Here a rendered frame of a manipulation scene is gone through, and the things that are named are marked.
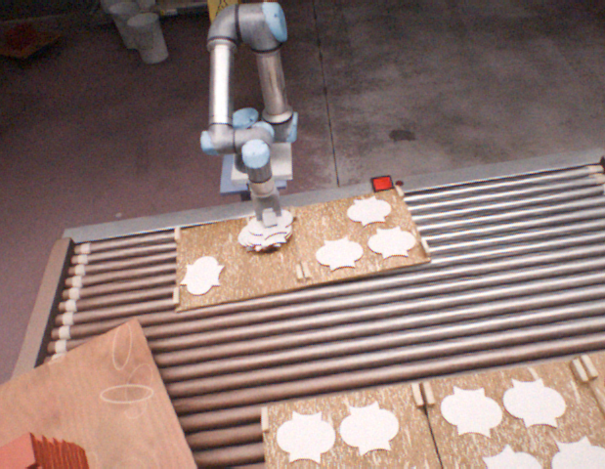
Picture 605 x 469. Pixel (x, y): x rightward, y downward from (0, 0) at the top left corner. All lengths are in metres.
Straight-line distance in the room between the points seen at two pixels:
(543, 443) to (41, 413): 1.22
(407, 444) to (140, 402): 0.66
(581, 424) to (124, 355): 1.16
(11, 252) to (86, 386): 2.26
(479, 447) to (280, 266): 0.76
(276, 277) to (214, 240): 0.28
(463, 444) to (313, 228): 0.81
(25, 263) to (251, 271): 2.11
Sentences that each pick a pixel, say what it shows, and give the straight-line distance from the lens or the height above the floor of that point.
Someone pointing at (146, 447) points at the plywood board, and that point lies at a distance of 1.25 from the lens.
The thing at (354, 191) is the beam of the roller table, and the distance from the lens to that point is 1.80.
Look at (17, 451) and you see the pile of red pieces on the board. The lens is 1.10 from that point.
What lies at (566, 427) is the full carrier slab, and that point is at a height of 0.94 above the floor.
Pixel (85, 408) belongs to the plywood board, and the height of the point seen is 1.04.
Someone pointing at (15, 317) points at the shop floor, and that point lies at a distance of 3.17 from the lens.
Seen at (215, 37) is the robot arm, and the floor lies 1.48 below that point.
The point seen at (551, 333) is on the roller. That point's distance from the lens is 1.52.
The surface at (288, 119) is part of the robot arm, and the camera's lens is 1.82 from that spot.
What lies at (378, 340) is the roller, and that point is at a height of 0.92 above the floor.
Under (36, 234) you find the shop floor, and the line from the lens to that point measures 3.57.
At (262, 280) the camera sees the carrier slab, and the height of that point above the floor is 0.94.
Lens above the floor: 2.14
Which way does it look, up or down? 48 degrees down
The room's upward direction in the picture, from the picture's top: 8 degrees counter-clockwise
